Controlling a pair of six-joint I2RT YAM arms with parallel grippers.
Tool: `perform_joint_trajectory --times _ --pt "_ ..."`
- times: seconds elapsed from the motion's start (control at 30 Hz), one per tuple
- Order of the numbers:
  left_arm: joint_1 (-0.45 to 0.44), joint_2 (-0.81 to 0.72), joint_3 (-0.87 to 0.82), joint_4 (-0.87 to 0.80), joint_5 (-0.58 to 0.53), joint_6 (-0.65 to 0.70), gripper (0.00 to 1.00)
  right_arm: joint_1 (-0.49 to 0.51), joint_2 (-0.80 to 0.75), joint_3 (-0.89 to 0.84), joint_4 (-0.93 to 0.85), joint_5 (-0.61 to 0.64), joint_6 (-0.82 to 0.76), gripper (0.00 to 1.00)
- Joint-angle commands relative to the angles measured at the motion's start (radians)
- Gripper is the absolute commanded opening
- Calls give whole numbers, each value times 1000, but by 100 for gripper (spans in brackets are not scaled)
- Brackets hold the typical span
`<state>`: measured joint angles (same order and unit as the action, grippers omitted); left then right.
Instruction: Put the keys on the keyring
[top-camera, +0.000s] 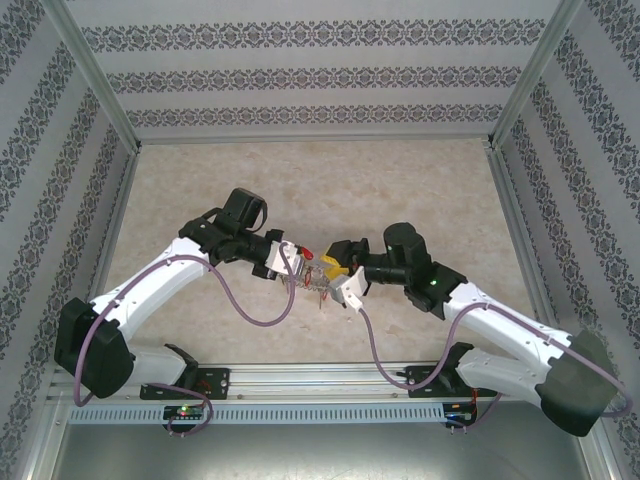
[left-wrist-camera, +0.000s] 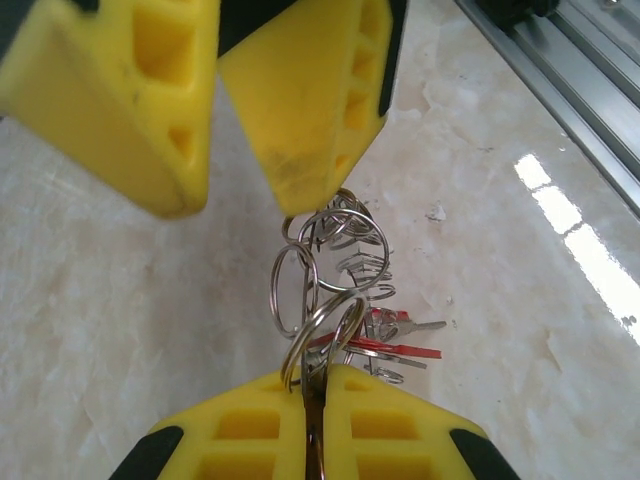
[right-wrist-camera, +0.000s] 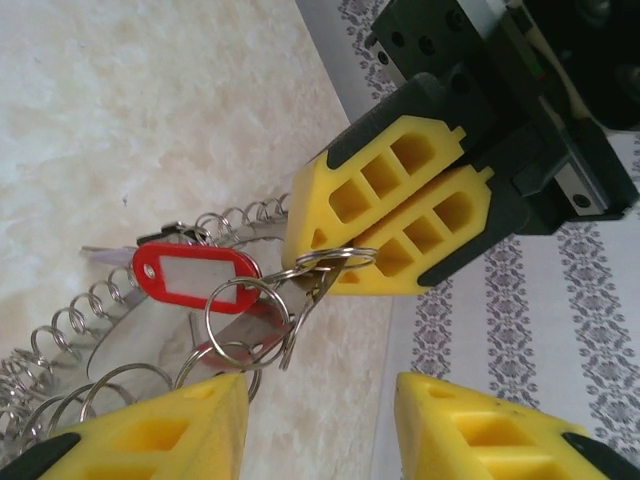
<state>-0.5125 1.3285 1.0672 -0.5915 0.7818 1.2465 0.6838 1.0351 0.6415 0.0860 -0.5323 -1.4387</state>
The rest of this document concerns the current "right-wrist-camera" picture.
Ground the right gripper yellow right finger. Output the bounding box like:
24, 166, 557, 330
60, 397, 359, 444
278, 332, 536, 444
396, 372, 640, 480

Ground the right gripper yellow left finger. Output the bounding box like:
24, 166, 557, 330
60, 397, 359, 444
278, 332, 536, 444
0, 372, 250, 480

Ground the silver key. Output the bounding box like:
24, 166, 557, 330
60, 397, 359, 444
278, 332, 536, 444
276, 257, 349, 372

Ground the silver disc with key rings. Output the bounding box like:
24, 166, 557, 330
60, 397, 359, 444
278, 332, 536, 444
0, 193, 296, 451

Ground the red key tag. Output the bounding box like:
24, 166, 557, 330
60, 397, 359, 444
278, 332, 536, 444
130, 242, 262, 315

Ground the lilac key tag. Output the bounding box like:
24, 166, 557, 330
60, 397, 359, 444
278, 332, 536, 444
91, 247, 139, 267

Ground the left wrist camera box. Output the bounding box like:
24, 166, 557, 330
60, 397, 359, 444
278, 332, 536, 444
519, 0, 640, 134

